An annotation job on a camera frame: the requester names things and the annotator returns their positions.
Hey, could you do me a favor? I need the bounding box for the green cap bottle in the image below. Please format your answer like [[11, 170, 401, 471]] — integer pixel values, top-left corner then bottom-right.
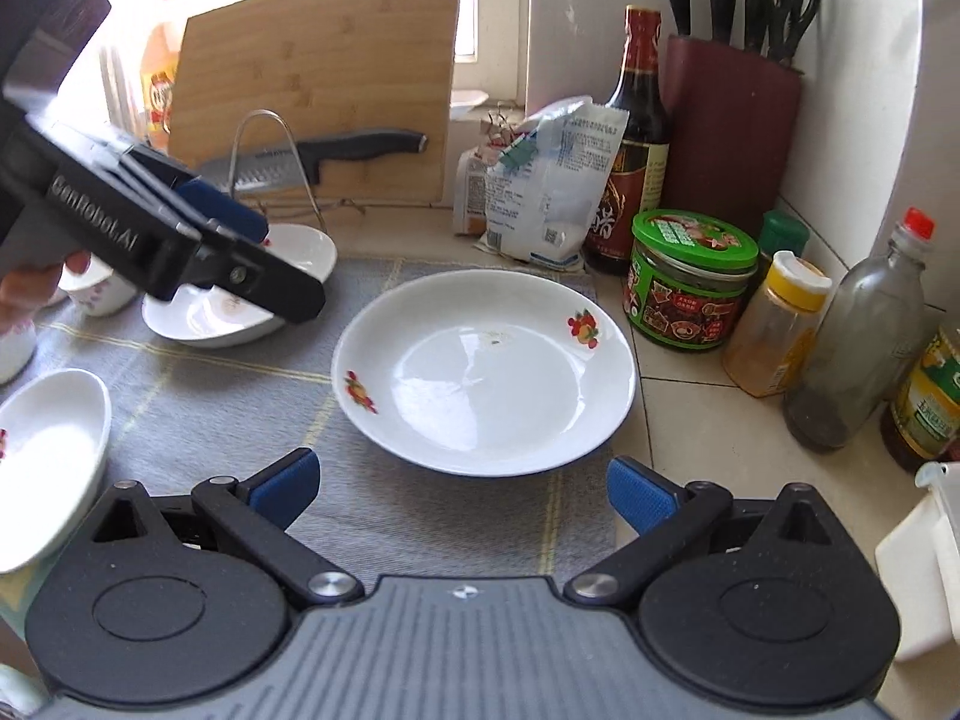
[[750, 210, 811, 293]]

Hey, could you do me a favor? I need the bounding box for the santoku knife black handle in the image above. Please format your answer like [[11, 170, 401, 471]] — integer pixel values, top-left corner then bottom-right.
[[196, 129, 428, 194]]

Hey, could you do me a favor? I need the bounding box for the small flower-print bowl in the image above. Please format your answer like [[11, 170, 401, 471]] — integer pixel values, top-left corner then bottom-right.
[[56, 255, 140, 318]]

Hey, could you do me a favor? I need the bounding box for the white plastic container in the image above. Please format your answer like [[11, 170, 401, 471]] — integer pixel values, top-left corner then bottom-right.
[[874, 457, 960, 662]]

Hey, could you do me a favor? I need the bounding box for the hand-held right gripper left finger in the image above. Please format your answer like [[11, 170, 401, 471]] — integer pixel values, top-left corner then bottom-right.
[[94, 448, 367, 611]]

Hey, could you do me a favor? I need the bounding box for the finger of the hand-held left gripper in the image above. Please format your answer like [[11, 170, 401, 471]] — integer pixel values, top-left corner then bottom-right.
[[176, 234, 329, 326], [118, 144, 271, 251]]

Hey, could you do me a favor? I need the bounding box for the dark soy sauce bottle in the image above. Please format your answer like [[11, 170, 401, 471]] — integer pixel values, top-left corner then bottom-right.
[[581, 6, 672, 277]]

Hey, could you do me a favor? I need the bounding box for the dark red knife block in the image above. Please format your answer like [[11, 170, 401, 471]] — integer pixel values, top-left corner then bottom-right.
[[660, 34, 805, 220]]

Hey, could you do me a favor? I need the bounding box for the blue and white bag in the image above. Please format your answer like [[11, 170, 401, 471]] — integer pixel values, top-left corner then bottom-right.
[[474, 96, 631, 272]]

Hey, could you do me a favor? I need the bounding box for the grey checked cloth mat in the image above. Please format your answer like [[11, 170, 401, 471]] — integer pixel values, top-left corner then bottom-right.
[[0, 255, 635, 661]]

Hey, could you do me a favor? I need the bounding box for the stained white fruit-print plate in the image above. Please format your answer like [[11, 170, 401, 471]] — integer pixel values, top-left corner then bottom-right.
[[0, 367, 113, 575]]

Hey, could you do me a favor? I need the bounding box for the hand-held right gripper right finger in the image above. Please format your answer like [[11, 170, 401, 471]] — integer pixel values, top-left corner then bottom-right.
[[564, 456, 871, 607]]

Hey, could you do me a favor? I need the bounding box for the green label oil bottle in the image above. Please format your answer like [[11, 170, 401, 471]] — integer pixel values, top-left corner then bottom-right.
[[880, 322, 960, 473]]

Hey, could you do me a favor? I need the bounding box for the orange and white bag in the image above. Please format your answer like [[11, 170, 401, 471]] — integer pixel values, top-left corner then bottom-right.
[[452, 116, 526, 237]]

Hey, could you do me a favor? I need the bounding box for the person's left hand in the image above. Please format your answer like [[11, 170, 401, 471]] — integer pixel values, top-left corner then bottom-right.
[[0, 249, 92, 335]]

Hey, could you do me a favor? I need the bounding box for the yellow cap spice bottle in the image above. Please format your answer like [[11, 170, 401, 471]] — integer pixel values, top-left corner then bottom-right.
[[722, 250, 833, 398]]

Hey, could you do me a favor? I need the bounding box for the steel wire rack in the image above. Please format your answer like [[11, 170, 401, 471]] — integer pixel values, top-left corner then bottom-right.
[[225, 110, 376, 230]]

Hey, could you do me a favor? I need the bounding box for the yellow cooking wine bottle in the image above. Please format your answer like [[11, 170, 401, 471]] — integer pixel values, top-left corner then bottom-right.
[[139, 0, 188, 151]]

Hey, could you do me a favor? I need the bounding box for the bamboo cutting board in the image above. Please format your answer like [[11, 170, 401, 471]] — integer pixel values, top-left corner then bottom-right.
[[166, 0, 464, 205]]

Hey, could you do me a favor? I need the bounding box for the green lidded sauce jar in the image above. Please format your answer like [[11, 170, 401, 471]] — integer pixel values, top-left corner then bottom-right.
[[624, 208, 760, 350]]

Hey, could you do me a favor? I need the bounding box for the red cap glass bottle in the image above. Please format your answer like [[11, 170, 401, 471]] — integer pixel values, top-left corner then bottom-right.
[[782, 206, 937, 455]]

